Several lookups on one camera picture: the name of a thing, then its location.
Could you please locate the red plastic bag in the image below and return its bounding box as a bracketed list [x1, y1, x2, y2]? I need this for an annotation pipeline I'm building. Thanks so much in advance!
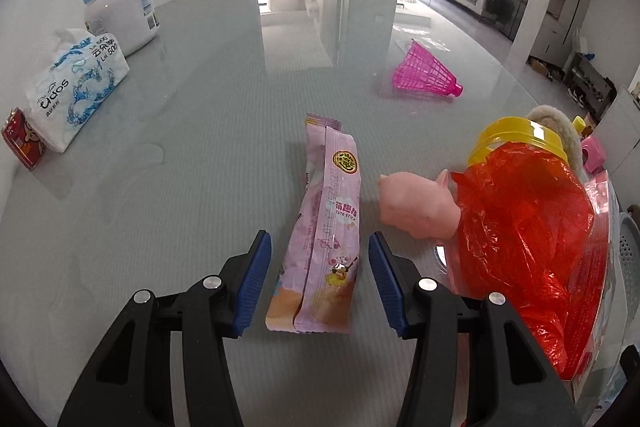
[452, 143, 594, 381]

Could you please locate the pink rubber pig toy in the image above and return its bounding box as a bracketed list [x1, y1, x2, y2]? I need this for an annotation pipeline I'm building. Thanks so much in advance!
[378, 169, 461, 239]

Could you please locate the pink snack wrapper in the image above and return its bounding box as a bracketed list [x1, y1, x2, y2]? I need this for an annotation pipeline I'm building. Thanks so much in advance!
[266, 114, 361, 334]

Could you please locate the red white toothpaste box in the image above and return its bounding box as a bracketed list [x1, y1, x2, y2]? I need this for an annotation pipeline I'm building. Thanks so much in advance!
[565, 171, 618, 400]

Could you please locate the grey perforated trash basket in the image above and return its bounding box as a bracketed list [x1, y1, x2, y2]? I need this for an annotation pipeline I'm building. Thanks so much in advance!
[620, 212, 640, 313]

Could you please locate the pink plastic stool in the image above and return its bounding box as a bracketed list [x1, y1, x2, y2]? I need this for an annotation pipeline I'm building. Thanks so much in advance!
[582, 134, 606, 174]

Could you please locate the yellow plastic container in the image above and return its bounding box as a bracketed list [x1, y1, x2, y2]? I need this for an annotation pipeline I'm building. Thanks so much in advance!
[466, 116, 568, 166]

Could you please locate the red soda can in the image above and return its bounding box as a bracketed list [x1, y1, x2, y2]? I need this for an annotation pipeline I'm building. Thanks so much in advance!
[1, 107, 46, 170]

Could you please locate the yellow cylinder toy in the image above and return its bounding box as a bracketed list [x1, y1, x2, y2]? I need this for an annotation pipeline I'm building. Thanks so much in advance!
[572, 116, 587, 136]

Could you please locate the beige plush sloth toy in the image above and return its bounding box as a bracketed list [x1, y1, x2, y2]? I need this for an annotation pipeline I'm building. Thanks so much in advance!
[526, 105, 588, 182]

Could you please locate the black shoe rack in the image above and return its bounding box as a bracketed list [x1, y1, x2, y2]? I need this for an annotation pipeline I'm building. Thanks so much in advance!
[564, 53, 617, 124]

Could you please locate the white blue tissue pack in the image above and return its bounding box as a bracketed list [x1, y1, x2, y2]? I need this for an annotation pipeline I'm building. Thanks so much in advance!
[26, 28, 129, 153]

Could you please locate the pink plastic shuttlecock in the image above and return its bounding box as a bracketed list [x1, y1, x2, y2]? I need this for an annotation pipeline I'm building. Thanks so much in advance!
[392, 40, 463, 98]

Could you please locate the white jar blue lid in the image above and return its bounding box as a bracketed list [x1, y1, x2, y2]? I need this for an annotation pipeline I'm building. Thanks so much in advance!
[82, 0, 160, 56]

